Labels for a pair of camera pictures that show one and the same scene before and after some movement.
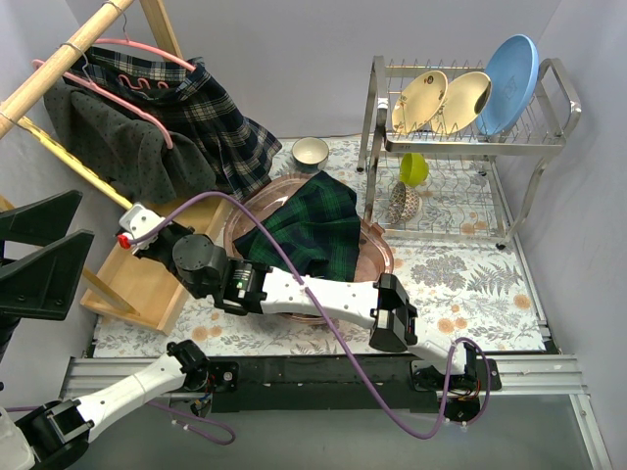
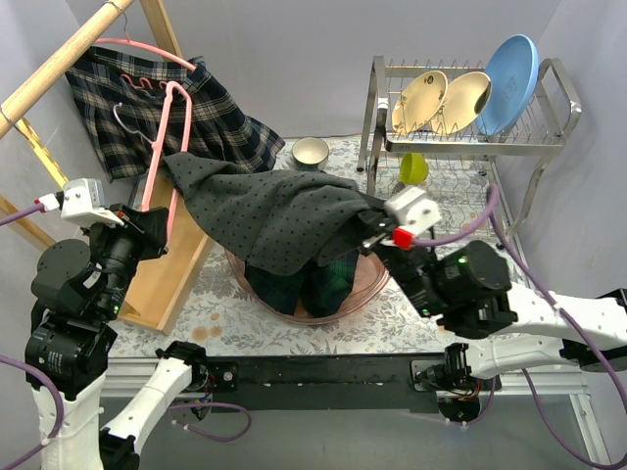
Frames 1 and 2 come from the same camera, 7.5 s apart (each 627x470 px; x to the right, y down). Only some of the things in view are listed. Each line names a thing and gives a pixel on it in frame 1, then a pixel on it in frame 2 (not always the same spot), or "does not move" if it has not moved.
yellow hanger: [68, 160] → [33, 136]
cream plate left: [417, 101] does not move
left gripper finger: [40, 285] → [120, 252]
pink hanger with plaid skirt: [149, 48] does not move
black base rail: [323, 385] does not move
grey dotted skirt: [124, 149] → [273, 220]
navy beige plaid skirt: [187, 105] does not move
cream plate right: [467, 94] does not move
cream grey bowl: [309, 152] does not move
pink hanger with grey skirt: [115, 97] → [157, 150]
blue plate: [513, 69] does not move
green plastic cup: [413, 168] does not move
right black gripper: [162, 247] → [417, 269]
